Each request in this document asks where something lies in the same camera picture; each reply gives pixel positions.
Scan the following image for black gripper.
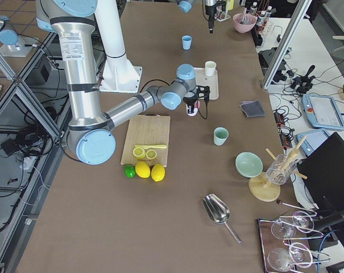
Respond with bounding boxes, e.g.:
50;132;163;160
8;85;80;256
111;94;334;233
203;0;226;34
183;85;210;114

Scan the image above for pink cup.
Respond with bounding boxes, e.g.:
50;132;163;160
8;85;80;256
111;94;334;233
186;101;201;117

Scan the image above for blue cup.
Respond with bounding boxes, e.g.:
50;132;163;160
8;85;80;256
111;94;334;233
181;35;192;50

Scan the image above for green cup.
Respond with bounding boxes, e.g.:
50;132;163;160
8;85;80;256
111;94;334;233
213;127;229;146

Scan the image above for cream white cup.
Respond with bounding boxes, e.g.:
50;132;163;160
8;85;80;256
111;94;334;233
205;61;217;77

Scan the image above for cream plastic tray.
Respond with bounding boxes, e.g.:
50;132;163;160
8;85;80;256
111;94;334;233
194;67;219;100

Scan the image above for mirrored glass tray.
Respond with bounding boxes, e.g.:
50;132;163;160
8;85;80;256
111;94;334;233
256;218;288;272

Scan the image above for pink mixing bowl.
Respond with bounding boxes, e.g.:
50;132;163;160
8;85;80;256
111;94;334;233
233;13;257;33

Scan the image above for wooden cutting board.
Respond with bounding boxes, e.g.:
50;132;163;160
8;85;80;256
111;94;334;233
121;115;171;167

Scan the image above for yellow plastic knife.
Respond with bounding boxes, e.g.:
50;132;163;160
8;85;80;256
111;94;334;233
134;144;167;149

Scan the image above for lemon half right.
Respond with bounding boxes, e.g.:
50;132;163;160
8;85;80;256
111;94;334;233
146;149;158;160

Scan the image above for grey folded cloth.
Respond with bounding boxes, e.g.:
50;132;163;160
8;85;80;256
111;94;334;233
239;100;266;118

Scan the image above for yellow lemon near board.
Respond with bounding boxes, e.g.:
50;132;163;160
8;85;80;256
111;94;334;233
135;161;151;178

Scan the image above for green bowl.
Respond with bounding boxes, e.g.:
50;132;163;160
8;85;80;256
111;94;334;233
235;152;263;178

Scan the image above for green lime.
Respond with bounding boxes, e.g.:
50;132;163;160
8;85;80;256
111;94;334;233
123;165;136;178

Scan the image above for steel metal scoop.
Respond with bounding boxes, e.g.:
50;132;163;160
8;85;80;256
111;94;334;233
202;193;242;244

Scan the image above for wooden mug tree stand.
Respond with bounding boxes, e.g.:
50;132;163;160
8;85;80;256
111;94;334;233
248;136;308;202

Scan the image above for clear glass tumbler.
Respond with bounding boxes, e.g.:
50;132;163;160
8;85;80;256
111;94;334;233
266;154;297;185

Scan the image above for teach pendant tablet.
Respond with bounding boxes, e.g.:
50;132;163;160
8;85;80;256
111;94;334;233
302;94;344;131

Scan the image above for black monitor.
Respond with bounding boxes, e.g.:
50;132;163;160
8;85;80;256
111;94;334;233
295;131;344;225

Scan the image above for wine glass upper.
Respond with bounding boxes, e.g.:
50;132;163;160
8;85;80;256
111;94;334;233
271;210;314;239

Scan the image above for wine glass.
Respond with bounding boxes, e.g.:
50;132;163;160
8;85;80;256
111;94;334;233
271;210;314;239
267;242;313;272

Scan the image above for wine glass lower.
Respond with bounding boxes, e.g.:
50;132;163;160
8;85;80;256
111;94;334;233
267;242;313;272

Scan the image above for white wire rack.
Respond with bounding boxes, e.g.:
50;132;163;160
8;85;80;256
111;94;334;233
215;0;234;22

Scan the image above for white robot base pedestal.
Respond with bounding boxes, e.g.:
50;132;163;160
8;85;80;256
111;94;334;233
94;0;142;93

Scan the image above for aluminium frame post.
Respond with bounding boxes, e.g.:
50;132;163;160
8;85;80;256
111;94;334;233
262;0;312;90

